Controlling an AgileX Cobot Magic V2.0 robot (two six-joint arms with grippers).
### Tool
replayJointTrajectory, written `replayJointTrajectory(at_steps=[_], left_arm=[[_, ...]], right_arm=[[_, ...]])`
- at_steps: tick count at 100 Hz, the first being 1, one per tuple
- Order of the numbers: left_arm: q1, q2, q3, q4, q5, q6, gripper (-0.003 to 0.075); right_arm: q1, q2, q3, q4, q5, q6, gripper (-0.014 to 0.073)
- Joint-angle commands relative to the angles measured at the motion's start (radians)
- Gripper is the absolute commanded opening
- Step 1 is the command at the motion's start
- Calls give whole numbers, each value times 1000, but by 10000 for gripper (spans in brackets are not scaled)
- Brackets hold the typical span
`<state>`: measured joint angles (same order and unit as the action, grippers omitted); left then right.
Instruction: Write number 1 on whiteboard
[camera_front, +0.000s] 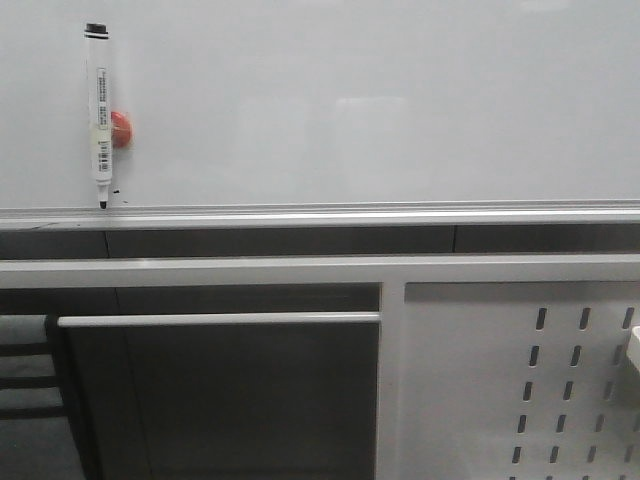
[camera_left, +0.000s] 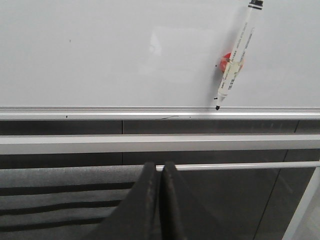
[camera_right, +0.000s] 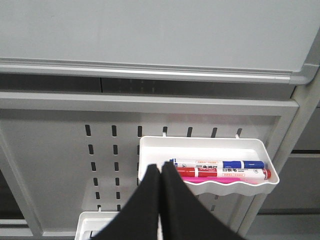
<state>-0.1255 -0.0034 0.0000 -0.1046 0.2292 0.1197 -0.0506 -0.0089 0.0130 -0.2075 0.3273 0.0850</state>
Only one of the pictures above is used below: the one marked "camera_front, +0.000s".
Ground red round magnet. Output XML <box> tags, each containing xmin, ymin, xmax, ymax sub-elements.
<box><xmin>111</xmin><ymin>111</ymin><xmax>133</xmax><ymax>149</ymax></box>

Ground white black whiteboard marker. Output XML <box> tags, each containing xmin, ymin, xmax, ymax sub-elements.
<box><xmin>84</xmin><ymin>23</ymin><xmax>113</xmax><ymax>210</ymax></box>

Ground dark grey panel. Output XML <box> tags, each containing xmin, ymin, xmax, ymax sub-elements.
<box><xmin>61</xmin><ymin>284</ymin><xmax>380</xmax><ymax>479</ymax></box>

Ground white perforated pegboard panel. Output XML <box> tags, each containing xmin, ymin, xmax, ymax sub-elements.
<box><xmin>398</xmin><ymin>282</ymin><xmax>639</xmax><ymax>479</ymax></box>

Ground white metal stand frame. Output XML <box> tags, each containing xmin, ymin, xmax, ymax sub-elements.
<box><xmin>1</xmin><ymin>254</ymin><xmax>639</xmax><ymax>479</ymax></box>

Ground white horizontal handle bar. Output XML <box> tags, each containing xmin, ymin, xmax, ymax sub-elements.
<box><xmin>58</xmin><ymin>312</ymin><xmax>380</xmax><ymax>328</ymax></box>

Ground whiteboard with aluminium frame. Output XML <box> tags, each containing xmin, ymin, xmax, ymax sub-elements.
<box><xmin>1</xmin><ymin>1</ymin><xmax>639</xmax><ymax>230</ymax></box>

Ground black chair frame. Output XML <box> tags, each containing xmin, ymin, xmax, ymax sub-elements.
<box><xmin>1</xmin><ymin>314</ymin><xmax>103</xmax><ymax>479</ymax></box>

